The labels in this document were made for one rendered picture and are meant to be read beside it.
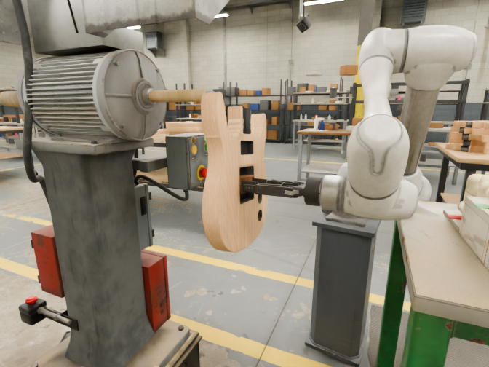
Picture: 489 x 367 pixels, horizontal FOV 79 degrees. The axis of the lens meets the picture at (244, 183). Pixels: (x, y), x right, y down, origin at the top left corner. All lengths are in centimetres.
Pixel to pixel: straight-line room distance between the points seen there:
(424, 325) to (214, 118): 56
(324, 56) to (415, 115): 1084
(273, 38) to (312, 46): 158
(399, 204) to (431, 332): 26
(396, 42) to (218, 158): 68
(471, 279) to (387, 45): 72
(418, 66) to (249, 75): 1176
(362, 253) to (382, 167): 90
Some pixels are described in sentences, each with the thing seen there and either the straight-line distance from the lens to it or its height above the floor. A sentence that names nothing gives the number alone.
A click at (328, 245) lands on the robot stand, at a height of 59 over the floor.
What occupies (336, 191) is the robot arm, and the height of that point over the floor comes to 102.
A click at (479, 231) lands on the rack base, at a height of 98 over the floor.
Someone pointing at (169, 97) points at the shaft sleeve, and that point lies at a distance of 85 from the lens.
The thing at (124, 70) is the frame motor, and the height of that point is 131.
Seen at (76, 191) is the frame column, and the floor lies 97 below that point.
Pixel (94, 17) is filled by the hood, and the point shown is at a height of 142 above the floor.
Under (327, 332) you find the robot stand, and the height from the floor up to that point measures 12.
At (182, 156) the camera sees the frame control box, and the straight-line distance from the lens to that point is 110.
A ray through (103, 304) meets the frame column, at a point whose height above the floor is 58.
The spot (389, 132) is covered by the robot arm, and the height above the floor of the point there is 118.
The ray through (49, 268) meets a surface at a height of 66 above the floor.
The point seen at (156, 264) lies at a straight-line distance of 128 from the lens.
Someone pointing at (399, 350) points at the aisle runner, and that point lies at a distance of 193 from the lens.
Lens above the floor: 122
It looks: 14 degrees down
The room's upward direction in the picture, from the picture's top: straight up
